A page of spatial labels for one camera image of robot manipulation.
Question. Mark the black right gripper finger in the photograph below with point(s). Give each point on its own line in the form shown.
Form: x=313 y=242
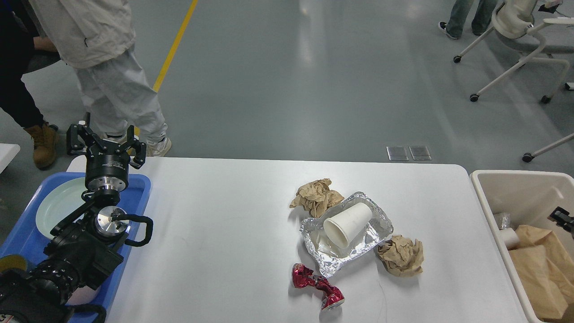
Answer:
x=562 y=219

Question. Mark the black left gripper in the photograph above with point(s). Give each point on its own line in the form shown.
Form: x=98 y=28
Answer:
x=102 y=170

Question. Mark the large brown paper sheet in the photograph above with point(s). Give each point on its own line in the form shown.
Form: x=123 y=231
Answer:
x=545 y=269

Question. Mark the white paper cup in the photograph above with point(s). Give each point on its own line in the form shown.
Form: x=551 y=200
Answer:
x=509 y=238
x=343 y=227

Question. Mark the aluminium foil sheet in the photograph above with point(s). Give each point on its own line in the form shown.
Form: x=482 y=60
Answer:
x=502 y=220

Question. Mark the green plate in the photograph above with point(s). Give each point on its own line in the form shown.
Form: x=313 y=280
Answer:
x=58 y=204

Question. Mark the pink mug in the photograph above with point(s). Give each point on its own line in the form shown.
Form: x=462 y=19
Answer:
x=82 y=296

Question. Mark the grey mug yellow inside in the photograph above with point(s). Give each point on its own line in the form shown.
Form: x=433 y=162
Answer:
x=9 y=262

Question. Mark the small brown paper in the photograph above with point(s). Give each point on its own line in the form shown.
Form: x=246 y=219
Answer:
x=401 y=256

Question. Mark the crushed red can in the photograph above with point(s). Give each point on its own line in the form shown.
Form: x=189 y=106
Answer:
x=303 y=277

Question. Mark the aluminium foil tray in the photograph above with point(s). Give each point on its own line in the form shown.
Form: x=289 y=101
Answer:
x=331 y=258

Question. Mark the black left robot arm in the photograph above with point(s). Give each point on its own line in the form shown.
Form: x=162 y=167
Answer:
x=84 y=250

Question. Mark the beige waste bin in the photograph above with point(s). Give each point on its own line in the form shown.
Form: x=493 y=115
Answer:
x=529 y=197

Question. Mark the person in grey trousers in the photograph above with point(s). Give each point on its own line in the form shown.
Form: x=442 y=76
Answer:
x=97 y=39

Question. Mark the person in black clothes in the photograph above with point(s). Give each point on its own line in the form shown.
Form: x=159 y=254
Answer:
x=21 y=37

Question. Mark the floor socket plates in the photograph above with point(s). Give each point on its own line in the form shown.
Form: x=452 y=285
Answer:
x=406 y=153

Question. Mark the white office chair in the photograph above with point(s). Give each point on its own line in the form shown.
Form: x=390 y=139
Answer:
x=514 y=24

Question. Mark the crumpled brown paper ball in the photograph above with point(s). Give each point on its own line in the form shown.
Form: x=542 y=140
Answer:
x=316 y=197

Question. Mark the person in jeans background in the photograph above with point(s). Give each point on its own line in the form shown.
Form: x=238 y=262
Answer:
x=454 y=26

